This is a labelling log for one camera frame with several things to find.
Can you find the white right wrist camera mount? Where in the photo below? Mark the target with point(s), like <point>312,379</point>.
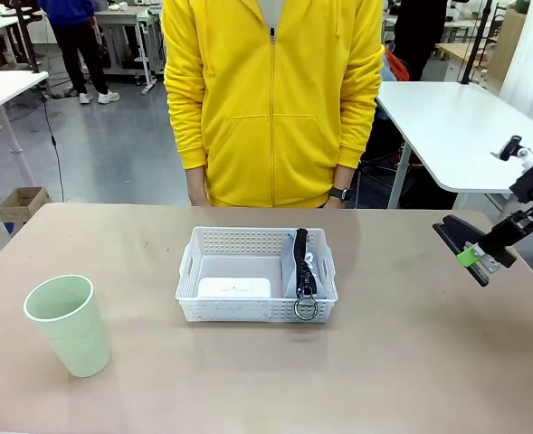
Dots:
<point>512,149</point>

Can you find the cardboard box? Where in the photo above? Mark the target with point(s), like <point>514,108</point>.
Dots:
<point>24,203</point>

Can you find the black wristwatch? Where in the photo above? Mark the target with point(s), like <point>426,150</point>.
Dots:
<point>341,194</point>

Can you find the person in black clothes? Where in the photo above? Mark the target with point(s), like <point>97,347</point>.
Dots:
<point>417,36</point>

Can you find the person's left forearm yellow sleeve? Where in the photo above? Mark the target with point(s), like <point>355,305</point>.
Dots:
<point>355,129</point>

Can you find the person's right hand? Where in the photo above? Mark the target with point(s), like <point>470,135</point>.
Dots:
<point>198,190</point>

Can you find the pale green plastic cup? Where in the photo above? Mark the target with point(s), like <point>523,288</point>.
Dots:
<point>73,336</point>

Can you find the large white table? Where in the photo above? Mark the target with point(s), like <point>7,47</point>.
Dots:
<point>456,131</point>

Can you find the black stapler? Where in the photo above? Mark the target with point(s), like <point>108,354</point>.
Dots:
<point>451,229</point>

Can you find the person's right forearm yellow sleeve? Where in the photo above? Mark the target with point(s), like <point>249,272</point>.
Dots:
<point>189,129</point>

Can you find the person in blue top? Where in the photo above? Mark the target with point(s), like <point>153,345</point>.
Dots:
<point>80,40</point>

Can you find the white perforated plastic basket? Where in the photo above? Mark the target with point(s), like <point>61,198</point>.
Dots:
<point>248,312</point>

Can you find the grey zipper pouch with print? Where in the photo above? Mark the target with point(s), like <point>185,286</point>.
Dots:
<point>304,267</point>

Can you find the white table with round leg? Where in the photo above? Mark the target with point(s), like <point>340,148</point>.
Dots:
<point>1,90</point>

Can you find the grey background desk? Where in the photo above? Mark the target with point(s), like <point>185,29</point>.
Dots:
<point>128,18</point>

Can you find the black stand pole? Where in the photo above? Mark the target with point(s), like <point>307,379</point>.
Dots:
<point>474,45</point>

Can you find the orange fabric item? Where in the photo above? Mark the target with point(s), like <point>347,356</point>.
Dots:
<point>395,65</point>

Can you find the person in yellow hoodie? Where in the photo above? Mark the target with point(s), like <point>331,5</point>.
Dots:
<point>270,104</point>

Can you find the person's left hand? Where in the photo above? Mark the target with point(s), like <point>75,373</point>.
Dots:
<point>334,204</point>

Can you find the white box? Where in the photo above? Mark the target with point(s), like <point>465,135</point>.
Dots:
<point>234,287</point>

